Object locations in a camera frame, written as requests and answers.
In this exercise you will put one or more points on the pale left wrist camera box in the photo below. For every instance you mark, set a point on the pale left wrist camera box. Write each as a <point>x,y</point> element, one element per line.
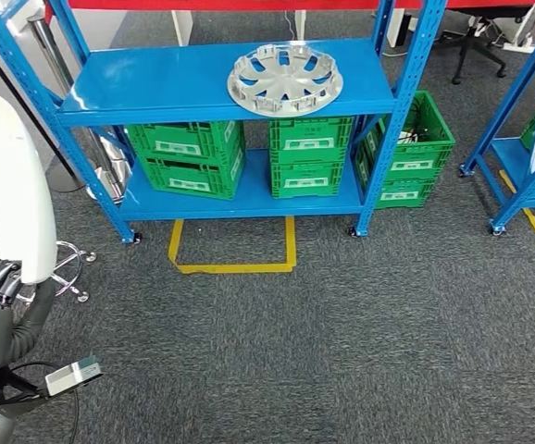
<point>73,375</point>

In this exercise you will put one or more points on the silver wheel hubcap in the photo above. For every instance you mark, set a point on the silver wheel hubcap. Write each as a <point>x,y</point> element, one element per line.
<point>286,80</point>

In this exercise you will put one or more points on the red barrier tape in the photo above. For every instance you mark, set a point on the red barrier tape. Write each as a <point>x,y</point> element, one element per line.
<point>249,3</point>

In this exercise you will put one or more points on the black office chair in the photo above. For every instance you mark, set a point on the black office chair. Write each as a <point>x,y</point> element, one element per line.
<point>473,43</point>

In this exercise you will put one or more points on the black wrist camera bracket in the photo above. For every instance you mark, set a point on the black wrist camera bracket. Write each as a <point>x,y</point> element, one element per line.
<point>13,392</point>

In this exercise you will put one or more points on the thin black pole stand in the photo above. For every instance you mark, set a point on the thin black pole stand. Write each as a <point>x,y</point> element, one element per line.
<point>63,179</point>

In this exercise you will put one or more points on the chrome barrier stanchion post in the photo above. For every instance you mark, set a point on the chrome barrier stanchion post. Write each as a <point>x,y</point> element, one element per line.
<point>63,80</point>

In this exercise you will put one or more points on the white power strip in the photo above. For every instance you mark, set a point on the white power strip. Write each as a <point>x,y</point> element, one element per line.
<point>517,48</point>

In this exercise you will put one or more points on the white curved car body part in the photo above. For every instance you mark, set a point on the white curved car body part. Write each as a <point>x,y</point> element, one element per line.
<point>17,184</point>

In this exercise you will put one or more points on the blue metal shelf rack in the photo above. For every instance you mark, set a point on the blue metal shelf rack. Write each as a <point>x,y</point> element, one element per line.
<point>512,162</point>
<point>202,80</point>

